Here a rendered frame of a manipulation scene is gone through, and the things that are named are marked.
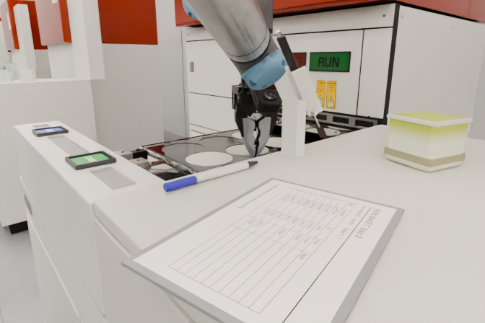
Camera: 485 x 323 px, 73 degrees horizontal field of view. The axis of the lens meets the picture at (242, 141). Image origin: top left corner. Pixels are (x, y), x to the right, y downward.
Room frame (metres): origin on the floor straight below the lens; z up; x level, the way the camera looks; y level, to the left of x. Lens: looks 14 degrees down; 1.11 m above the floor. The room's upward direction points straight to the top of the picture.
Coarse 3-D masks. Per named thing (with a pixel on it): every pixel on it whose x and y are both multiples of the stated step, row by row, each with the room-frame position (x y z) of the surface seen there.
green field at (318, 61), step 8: (312, 56) 0.87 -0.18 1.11; (320, 56) 0.85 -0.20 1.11; (328, 56) 0.84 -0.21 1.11; (336, 56) 0.82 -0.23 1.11; (344, 56) 0.80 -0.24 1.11; (312, 64) 0.87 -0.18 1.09; (320, 64) 0.85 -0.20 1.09; (328, 64) 0.84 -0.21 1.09; (336, 64) 0.82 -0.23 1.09; (344, 64) 0.80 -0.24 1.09
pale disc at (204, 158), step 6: (192, 156) 0.69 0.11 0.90; (198, 156) 0.69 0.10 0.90; (204, 156) 0.69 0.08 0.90; (210, 156) 0.69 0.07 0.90; (216, 156) 0.69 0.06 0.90; (222, 156) 0.69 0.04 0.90; (228, 156) 0.69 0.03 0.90; (192, 162) 0.65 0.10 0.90; (198, 162) 0.65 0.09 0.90; (204, 162) 0.65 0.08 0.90; (210, 162) 0.65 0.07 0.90; (216, 162) 0.65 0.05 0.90; (222, 162) 0.65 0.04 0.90
